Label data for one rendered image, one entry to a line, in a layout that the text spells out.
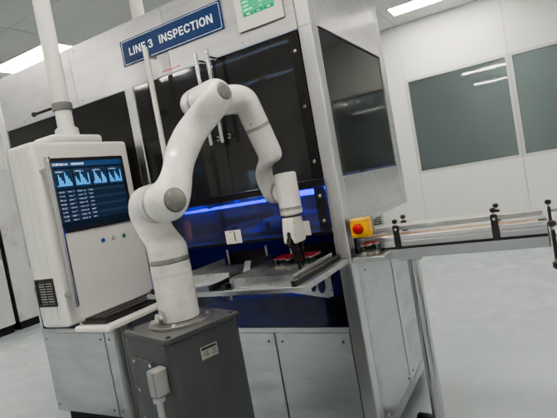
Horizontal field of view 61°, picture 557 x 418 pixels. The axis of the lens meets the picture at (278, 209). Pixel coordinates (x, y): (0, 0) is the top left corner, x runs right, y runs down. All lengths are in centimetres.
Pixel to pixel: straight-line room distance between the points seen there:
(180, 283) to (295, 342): 82
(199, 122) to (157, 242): 39
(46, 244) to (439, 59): 536
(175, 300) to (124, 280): 88
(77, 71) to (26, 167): 79
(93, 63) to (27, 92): 55
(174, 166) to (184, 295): 38
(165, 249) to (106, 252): 85
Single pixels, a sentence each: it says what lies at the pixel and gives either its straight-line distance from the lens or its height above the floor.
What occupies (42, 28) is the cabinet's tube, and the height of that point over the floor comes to 205.
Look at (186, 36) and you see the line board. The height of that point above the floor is 193.
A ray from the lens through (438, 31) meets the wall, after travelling 656.
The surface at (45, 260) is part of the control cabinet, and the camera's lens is 212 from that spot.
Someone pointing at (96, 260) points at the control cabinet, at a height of 103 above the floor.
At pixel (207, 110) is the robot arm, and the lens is 151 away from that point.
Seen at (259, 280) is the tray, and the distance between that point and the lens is 165.
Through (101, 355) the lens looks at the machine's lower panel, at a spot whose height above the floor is 45.
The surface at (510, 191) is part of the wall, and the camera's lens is 636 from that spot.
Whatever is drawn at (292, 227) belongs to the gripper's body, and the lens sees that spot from 172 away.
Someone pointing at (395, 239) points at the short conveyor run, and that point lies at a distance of 192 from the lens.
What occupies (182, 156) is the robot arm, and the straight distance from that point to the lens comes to 146.
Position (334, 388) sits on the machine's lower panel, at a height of 34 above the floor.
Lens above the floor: 122
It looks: 3 degrees down
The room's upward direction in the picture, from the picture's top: 10 degrees counter-clockwise
